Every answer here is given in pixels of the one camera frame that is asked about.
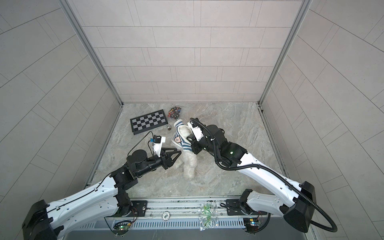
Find black white chessboard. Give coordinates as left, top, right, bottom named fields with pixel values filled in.
left=130, top=110, right=168, bottom=135

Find blue white striped shirt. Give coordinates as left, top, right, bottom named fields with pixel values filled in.
left=172, top=119, right=193, bottom=152

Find left green circuit board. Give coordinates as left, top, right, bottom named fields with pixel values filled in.
left=113, top=221, right=133, bottom=236

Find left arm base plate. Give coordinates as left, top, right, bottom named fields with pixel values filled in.
left=108, top=200, right=148, bottom=218

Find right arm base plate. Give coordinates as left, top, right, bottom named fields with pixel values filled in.
left=220, top=199, right=268, bottom=217

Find right green circuit board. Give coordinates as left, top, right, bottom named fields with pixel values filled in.
left=243, top=218, right=260, bottom=234

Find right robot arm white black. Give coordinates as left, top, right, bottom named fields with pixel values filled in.
left=188, top=119, right=319, bottom=233

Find bag of colourful small pieces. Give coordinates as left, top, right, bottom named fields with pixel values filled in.
left=168, top=106, right=182, bottom=120

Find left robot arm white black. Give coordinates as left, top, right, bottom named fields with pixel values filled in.
left=22, top=148, right=182, bottom=240

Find aluminium front rail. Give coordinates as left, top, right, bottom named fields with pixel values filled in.
left=58, top=195, right=311, bottom=222

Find clear bag green parts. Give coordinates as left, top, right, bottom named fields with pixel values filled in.
left=198, top=203, right=219, bottom=231

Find green circuit board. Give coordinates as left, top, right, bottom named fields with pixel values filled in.
left=113, top=221, right=133, bottom=236
left=243, top=218, right=260, bottom=234

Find white teddy bear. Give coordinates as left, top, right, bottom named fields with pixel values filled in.
left=181, top=134, right=198, bottom=181

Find black corrugated cable hose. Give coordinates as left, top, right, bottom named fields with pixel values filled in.
left=189, top=117, right=339, bottom=233

